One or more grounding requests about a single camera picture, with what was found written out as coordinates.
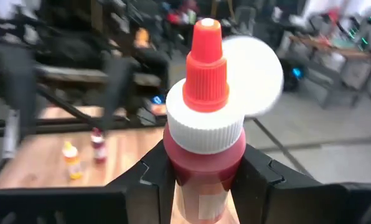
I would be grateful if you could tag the squeeze bottle crimson cap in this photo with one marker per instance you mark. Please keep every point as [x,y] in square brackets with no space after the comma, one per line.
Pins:
[98,146]

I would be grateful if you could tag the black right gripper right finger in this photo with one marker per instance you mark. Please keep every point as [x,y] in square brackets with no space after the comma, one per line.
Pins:
[266,196]

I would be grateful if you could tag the squeeze bottle coral red cap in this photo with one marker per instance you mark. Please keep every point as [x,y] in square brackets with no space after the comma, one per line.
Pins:
[204,93]

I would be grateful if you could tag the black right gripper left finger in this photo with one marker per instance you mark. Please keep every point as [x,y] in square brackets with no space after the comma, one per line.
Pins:
[148,199]

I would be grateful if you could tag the white globe table lamp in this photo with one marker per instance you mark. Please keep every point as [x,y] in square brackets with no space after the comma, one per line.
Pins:
[257,71]

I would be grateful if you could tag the computer tower blue lights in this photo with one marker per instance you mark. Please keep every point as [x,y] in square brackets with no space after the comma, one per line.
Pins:
[157,100]

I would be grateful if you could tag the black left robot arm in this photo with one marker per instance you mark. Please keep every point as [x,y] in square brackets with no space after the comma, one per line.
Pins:
[117,81]

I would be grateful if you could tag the silver frame bracket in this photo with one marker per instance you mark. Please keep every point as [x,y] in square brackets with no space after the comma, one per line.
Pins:
[11,137]

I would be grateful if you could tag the yellow squeeze bottle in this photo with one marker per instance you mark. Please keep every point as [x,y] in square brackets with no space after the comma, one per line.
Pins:
[72,161]

